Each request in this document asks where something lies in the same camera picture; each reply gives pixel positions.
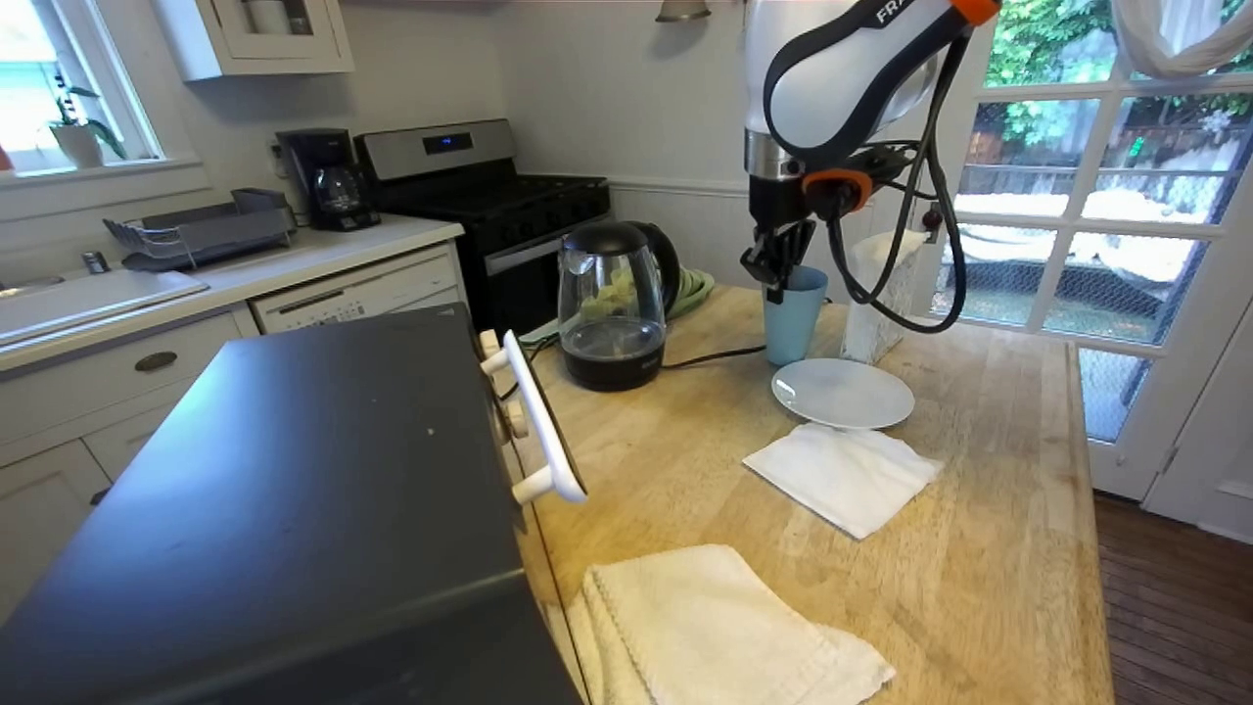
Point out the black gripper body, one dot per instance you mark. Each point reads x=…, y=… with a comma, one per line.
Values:
x=783, y=215

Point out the blue plastic cup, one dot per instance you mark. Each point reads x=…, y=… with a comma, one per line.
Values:
x=792, y=328

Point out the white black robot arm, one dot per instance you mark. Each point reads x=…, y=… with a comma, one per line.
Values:
x=834, y=80

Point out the white oven knob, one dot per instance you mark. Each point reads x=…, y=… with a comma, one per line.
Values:
x=492, y=344

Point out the white cylindrical container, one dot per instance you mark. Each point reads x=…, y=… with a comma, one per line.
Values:
x=867, y=328

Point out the white round plate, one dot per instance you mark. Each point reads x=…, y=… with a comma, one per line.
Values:
x=844, y=395

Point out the glass electric kettle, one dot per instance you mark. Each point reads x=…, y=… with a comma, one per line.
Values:
x=613, y=337

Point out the white paper napkin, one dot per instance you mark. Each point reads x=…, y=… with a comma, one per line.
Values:
x=844, y=476

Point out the black stainless kitchen stove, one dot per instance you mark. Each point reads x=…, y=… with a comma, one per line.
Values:
x=522, y=209

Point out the cream folded towel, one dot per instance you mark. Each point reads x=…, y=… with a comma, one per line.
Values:
x=706, y=629

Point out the white glass pane door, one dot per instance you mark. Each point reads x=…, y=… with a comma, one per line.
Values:
x=1181, y=328

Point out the white curtain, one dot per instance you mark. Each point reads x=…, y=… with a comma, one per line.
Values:
x=1147, y=54

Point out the black coffee maker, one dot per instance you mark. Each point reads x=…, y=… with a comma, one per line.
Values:
x=326, y=183

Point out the grey dish rack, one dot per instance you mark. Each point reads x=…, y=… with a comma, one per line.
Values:
x=198, y=236

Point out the white kitchen counter cabinet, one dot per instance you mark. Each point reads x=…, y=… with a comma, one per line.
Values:
x=130, y=378

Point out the white framed kitchen window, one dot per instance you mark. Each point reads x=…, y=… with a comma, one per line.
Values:
x=121, y=80

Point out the potted plant white pot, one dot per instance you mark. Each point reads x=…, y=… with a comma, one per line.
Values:
x=81, y=146

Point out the metal wall lamp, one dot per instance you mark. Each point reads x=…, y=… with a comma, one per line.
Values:
x=683, y=8

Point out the white wall cabinet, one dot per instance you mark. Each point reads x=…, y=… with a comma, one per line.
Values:
x=258, y=42

